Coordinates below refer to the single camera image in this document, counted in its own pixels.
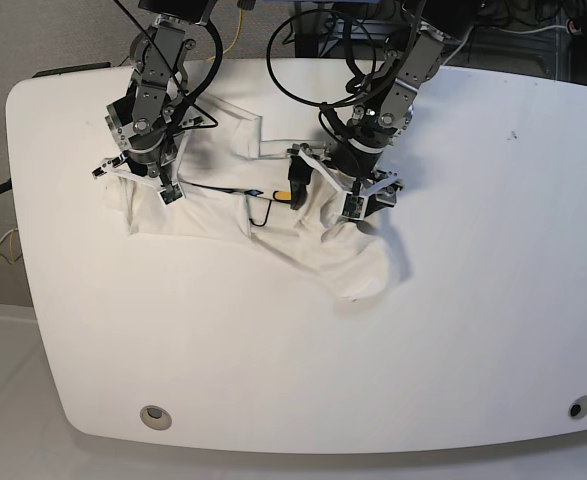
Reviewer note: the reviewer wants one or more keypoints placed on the grey table grommet left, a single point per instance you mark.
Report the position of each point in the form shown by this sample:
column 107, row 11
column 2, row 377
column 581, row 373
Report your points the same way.
column 155, row 418

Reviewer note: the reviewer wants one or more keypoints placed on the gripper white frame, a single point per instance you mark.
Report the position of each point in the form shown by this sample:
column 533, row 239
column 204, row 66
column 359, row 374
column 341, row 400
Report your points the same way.
column 344, row 169
column 153, row 166

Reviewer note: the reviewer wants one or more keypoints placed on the white printed T-shirt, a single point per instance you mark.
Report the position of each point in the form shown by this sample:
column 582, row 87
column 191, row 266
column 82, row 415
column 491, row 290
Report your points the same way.
column 229, row 177

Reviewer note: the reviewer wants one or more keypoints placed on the black aluminium frame rack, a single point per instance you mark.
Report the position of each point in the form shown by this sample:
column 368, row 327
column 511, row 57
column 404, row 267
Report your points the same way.
column 319, row 34

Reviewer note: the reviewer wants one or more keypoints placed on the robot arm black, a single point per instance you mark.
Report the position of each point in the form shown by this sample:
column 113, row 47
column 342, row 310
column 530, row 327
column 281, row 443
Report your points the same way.
column 377, row 109
column 149, row 123

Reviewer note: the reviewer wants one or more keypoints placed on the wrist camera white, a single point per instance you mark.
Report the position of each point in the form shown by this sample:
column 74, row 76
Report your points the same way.
column 354, row 206
column 171, row 193

